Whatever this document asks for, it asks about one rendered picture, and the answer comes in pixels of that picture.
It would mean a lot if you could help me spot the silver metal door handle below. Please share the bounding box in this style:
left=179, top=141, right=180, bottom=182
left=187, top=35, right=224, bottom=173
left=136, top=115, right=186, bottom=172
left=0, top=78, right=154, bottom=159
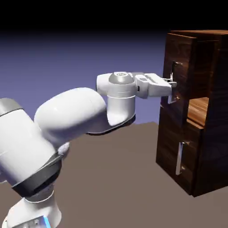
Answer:
left=170, top=61, right=183, bottom=101
left=175, top=141, right=191, bottom=176

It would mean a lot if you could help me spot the dark wood cabinet door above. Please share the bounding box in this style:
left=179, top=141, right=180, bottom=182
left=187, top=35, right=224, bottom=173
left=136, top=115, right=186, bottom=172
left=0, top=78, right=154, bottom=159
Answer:
left=159, top=33, right=198, bottom=126
left=155, top=106, right=204, bottom=197

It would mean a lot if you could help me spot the dark wood cabinet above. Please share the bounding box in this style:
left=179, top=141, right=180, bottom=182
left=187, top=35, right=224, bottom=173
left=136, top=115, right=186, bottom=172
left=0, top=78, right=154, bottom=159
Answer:
left=155, top=29, right=228, bottom=198

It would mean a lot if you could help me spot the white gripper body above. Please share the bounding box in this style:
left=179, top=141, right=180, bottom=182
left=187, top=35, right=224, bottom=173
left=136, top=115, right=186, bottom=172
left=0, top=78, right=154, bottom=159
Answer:
left=144, top=72, right=173, bottom=99

